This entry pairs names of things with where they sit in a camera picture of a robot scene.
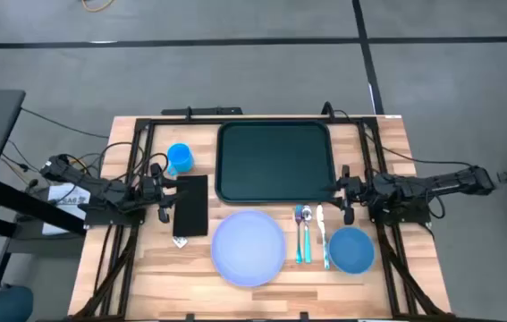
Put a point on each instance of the black bar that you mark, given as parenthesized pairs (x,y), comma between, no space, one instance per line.
(204,111)

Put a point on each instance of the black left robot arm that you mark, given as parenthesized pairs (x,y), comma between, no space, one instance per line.
(83,179)

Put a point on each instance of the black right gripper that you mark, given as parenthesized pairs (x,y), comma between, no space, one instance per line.
(356,190)

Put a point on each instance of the white paper label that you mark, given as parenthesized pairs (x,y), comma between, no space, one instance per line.
(63,194)

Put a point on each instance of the black metal table frame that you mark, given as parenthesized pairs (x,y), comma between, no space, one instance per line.
(181,121)

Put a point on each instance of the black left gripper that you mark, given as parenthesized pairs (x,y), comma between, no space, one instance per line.
(152,190)

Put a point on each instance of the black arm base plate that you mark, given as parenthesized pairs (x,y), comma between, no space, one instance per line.
(101,218)
(414,218)

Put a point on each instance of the blue bowl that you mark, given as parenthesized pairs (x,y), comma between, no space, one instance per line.
(351,250)

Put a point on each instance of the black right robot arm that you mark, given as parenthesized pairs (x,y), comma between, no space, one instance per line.
(450,181)

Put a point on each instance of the lavender plate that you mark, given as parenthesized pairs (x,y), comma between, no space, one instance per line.
(248,248)

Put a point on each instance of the grey desk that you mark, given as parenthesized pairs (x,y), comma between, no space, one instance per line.
(7,116)

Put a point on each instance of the small silver wrapper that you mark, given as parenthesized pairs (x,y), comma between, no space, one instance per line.
(180,242)

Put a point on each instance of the dark green tray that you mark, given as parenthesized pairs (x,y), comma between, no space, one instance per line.
(275,161)

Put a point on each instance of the black cloth napkin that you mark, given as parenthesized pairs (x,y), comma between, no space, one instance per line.
(190,214)

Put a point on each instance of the blue plastic cup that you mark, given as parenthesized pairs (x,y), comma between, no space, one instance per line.
(180,158)

